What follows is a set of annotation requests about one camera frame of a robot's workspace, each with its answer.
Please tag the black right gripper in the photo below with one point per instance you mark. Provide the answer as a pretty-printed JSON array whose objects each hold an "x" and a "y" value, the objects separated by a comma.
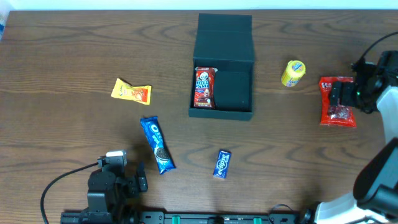
[{"x": 337, "y": 94}]

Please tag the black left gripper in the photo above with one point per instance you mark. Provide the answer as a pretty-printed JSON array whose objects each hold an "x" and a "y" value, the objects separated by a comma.
[{"x": 137, "y": 183}]

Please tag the red Kracie candy bag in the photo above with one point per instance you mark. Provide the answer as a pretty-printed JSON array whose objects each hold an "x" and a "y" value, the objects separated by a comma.
[{"x": 335, "y": 115}]

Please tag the blue Oreo cookie pack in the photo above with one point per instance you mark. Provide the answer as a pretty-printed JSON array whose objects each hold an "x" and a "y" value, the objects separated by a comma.
[{"x": 156, "y": 141}]

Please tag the blue Eclipse mint box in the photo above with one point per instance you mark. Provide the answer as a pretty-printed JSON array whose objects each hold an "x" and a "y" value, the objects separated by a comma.
[{"x": 222, "y": 164}]

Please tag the red Hello Panda box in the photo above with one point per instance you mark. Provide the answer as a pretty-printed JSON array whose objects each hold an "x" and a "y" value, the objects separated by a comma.
[{"x": 205, "y": 79}]

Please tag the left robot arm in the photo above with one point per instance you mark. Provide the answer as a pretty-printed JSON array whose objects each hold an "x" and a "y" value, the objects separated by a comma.
[{"x": 108, "y": 192}]

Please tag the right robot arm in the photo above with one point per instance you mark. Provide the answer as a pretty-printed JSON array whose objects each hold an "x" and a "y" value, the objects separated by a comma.
[{"x": 374, "y": 195}]

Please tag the yellow candy bottle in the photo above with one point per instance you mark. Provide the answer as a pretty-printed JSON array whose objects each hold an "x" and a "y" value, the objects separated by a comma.
[{"x": 293, "y": 72}]

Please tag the yellow orange snack packet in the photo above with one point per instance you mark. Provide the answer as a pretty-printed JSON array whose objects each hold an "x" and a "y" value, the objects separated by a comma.
[{"x": 125, "y": 91}]

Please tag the dark green open box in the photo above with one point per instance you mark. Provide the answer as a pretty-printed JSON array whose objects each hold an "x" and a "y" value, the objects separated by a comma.
[{"x": 224, "y": 42}]

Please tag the white blue object corner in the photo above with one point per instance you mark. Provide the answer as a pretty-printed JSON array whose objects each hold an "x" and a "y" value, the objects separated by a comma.
[{"x": 5, "y": 9}]

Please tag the black mounting rail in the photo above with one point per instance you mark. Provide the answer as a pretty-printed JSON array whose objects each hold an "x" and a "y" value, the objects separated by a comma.
[{"x": 186, "y": 218}]

